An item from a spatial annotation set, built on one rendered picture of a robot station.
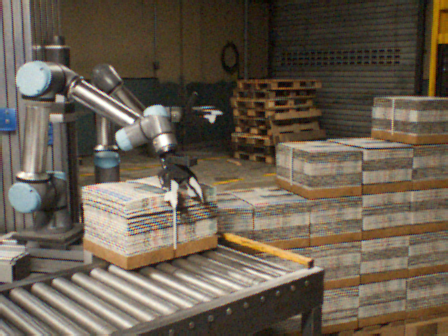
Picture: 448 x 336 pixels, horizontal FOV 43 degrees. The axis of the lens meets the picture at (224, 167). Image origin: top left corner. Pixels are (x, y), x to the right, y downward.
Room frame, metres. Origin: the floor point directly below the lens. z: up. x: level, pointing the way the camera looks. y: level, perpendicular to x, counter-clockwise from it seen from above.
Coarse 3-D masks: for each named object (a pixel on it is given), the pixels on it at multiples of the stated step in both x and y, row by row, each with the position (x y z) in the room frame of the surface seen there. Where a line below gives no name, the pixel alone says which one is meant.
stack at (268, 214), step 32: (224, 192) 2.82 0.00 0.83; (256, 192) 2.82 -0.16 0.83; (288, 192) 2.81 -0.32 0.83; (384, 192) 2.81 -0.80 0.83; (224, 224) 2.48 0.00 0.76; (256, 224) 2.54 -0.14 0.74; (288, 224) 2.60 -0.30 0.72; (320, 224) 2.66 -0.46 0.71; (352, 224) 2.72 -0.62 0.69; (384, 224) 2.79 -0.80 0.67; (256, 256) 2.53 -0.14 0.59; (320, 256) 2.65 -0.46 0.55; (352, 256) 2.72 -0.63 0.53; (384, 256) 2.80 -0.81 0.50; (352, 288) 2.73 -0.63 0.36; (384, 288) 2.79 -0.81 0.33; (288, 320) 2.60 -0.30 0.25; (352, 320) 2.73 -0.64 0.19
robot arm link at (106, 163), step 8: (104, 152) 2.69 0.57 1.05; (112, 152) 2.69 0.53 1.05; (96, 160) 2.62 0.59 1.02; (104, 160) 2.60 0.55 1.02; (112, 160) 2.61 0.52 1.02; (96, 168) 2.62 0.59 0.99; (104, 168) 2.60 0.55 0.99; (112, 168) 2.61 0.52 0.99; (96, 176) 2.62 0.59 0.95; (104, 176) 2.60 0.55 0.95; (112, 176) 2.61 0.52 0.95
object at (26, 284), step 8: (88, 264) 1.81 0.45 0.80; (96, 264) 1.81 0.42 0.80; (104, 264) 1.81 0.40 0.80; (56, 272) 1.74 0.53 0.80; (64, 272) 1.74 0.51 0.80; (72, 272) 1.74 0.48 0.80; (80, 272) 1.75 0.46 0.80; (88, 272) 1.76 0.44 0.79; (24, 280) 1.66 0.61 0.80; (32, 280) 1.66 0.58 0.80; (40, 280) 1.66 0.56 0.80; (48, 280) 1.68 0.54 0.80; (0, 288) 1.60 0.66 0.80; (8, 288) 1.60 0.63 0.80; (24, 288) 1.63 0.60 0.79; (8, 296) 1.59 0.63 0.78
